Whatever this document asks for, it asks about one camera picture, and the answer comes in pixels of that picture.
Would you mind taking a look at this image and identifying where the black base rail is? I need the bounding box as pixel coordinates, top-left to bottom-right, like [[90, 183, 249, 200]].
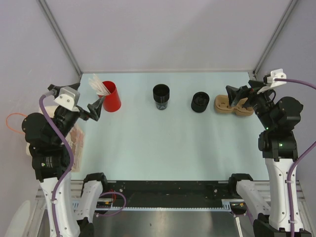
[[81, 172, 255, 215]]

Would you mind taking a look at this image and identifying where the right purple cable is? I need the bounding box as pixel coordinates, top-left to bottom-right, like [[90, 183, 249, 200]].
[[274, 78, 316, 237]]

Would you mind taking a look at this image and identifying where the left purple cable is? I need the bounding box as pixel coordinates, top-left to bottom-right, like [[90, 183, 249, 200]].
[[39, 90, 75, 237]]

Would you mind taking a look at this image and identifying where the upright black ribbed cup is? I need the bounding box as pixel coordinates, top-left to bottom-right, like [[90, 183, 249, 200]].
[[153, 84, 170, 110]]

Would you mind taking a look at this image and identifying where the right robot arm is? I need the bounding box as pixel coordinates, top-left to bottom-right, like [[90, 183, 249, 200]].
[[226, 78, 312, 237]]

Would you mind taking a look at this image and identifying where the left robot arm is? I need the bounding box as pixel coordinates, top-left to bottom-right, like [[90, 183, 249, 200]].
[[22, 83, 109, 237]]

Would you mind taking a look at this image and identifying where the red cylindrical straw holder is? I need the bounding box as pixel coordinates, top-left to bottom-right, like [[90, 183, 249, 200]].
[[102, 81, 121, 112]]

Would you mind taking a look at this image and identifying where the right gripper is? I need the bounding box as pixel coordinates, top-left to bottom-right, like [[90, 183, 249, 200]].
[[225, 79, 276, 130]]

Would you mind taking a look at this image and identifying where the translucent bag with orange handles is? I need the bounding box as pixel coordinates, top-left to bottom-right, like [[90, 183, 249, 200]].
[[5, 106, 85, 172]]

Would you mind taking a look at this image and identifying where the tilted black ribbed cup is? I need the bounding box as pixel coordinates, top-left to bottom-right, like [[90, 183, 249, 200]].
[[191, 92, 209, 113]]

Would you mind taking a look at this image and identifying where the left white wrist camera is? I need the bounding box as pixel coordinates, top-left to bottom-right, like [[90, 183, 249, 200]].
[[54, 87, 80, 112]]

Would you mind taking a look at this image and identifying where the brown pulp cup carrier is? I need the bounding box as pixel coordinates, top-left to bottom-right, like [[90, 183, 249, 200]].
[[214, 95, 254, 117]]

